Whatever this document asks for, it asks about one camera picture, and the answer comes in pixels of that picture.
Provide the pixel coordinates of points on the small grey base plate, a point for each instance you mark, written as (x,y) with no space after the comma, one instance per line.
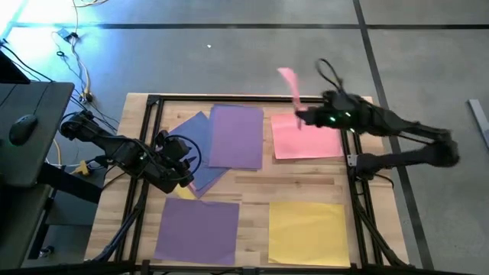
(352,160)

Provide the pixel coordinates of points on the black crossbar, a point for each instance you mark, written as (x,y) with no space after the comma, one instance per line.
(305,271)

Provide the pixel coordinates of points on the yellow plug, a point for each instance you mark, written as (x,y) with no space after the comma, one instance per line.
(82,169)

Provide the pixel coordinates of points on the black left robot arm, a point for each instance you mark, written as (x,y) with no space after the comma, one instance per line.
(114,151)

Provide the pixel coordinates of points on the purple paper sheet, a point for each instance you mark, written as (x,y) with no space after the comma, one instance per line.
(204,189)
(198,231)
(237,137)

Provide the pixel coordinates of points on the blue paper sheet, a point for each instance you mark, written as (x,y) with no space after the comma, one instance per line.
(196,130)

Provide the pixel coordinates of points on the yellow paper sheet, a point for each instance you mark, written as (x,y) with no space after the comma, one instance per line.
(184,192)
(307,233)

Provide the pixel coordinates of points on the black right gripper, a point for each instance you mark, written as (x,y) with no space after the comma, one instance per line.
(340,112)

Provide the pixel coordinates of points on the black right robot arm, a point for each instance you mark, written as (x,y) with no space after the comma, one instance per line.
(412,156)

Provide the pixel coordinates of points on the black aluminium table frame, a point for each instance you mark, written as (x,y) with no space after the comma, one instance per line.
(248,99)

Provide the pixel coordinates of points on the pink paper sheet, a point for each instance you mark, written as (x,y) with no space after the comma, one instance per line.
(290,82)
(305,137)

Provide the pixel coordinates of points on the dark grey desk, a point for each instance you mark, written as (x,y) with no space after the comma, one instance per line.
(42,103)

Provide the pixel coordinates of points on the black screen edge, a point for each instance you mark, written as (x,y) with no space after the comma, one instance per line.
(9,72)

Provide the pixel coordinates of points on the black caster wheel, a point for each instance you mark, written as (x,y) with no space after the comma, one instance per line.
(46,251)

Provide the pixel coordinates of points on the grey power adapter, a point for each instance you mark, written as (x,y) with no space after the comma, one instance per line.
(65,35)

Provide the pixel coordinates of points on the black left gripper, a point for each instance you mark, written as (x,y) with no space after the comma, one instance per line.
(168,172)

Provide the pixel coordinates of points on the grey metal strip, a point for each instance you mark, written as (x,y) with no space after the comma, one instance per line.
(479,118)

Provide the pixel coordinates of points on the black computer mouse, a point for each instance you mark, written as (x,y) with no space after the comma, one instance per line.
(23,128)

